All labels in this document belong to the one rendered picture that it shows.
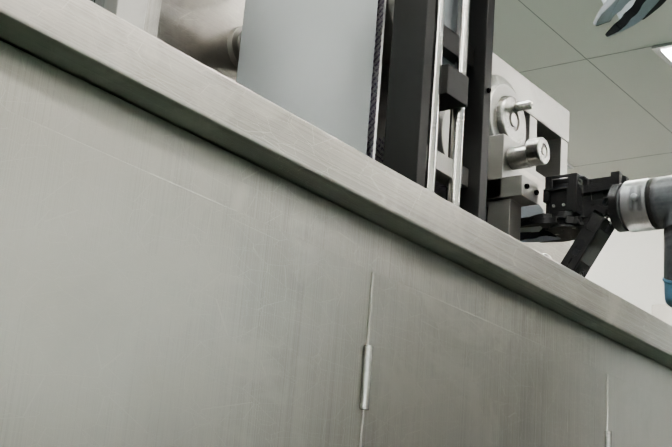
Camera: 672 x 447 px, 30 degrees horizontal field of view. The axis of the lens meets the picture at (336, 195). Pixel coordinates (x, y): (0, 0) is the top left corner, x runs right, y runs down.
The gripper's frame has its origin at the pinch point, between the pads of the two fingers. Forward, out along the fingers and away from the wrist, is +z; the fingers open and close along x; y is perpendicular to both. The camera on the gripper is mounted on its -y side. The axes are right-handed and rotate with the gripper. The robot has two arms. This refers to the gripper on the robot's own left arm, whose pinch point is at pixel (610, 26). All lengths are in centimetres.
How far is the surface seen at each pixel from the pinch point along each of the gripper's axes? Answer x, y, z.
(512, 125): 0.4, -0.1, 20.5
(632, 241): -450, 208, 75
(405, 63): 43.1, -12.7, 19.3
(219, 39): 30, 29, 41
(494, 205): 5.3, -11.3, 29.4
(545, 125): -77, 48, 26
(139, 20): 97, -36, 23
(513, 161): 4.9, -8.0, 23.2
